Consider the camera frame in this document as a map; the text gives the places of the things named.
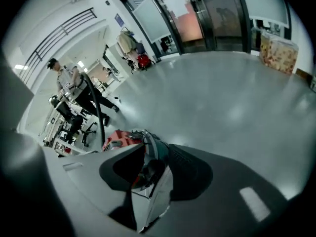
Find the blue wall sign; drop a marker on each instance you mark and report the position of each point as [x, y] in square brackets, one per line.
[119, 19]

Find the patterned cardboard box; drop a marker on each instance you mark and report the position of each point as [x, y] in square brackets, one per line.
[279, 53]

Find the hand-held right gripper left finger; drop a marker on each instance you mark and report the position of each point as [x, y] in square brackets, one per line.
[93, 179]

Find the clothes rack with coats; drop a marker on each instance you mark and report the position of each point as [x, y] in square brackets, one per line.
[128, 43]

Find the black framed glass door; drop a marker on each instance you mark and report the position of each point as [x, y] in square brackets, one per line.
[197, 21]

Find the white desk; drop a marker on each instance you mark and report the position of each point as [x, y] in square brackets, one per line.
[70, 147]

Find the black balcony railing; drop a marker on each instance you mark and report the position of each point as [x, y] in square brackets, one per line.
[56, 41]

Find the rectangular ceiling light panel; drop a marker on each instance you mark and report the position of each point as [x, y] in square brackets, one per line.
[21, 67]
[80, 63]

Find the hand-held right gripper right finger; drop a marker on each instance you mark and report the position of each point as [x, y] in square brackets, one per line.
[217, 194]

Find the black office chair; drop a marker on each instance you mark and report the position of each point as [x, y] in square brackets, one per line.
[74, 125]

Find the red bag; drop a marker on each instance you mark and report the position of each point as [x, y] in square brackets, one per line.
[144, 61]

